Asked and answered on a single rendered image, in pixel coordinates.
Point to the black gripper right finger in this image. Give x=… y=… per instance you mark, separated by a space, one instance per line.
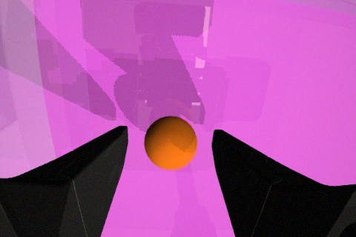
x=267 y=199

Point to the low clear corner wall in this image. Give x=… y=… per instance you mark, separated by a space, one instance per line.
x=25 y=137

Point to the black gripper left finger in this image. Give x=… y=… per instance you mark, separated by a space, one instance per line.
x=69 y=197

